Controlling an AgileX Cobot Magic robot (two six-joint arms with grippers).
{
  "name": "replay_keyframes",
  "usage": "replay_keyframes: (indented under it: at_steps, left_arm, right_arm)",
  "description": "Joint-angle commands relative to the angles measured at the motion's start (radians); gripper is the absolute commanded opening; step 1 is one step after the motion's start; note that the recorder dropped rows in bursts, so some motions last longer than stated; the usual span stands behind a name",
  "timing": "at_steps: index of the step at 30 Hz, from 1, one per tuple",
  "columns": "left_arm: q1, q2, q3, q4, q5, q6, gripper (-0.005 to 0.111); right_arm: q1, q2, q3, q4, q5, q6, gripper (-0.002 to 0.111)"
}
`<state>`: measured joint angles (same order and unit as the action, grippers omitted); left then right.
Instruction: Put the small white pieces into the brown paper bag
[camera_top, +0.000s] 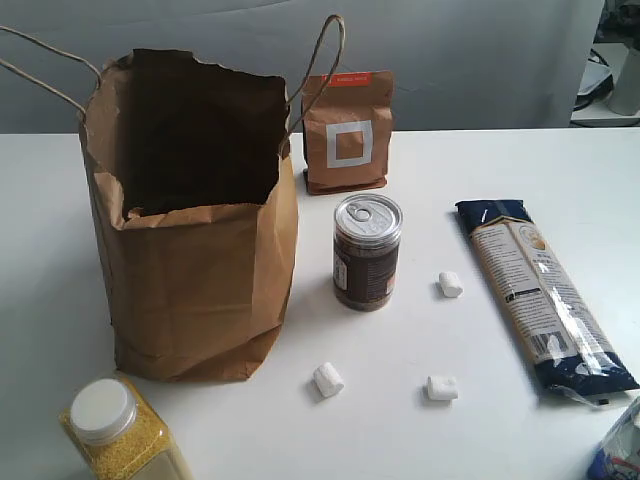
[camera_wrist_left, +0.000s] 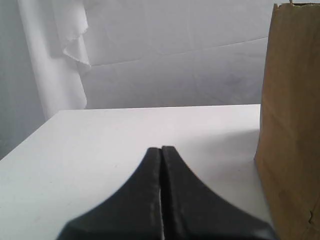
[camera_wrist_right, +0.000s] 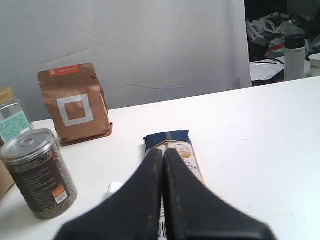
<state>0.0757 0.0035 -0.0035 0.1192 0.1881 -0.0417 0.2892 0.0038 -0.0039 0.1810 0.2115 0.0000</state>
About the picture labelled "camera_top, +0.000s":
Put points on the brown can with pull-tab lid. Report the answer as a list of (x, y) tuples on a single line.
[(366, 242)]

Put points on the white marshmallow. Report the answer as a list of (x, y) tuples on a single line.
[(442, 388), (328, 380), (450, 284)]

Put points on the brown paper bag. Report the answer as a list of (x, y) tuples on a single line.
[(194, 207)]

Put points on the brown kraft coffee pouch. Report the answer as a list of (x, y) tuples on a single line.
[(347, 131)]

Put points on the dark blue spaghetti package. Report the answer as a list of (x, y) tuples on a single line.
[(569, 352)]

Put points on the yellow grain jar white lid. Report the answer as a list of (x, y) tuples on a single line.
[(119, 435)]

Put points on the white cylinder in background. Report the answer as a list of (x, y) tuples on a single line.
[(624, 99)]

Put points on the blue plastic package corner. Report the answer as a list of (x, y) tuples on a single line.
[(617, 456)]

